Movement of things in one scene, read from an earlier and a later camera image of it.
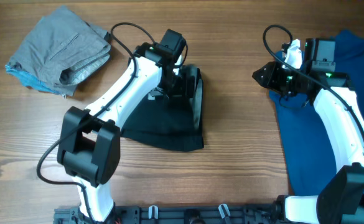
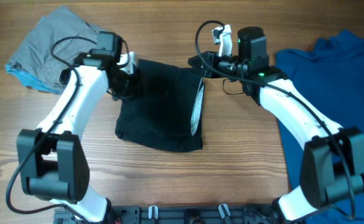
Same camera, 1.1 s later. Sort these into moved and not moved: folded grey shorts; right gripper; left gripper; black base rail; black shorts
Moved: right gripper; left gripper
Not moved: folded grey shorts; black shorts; black base rail
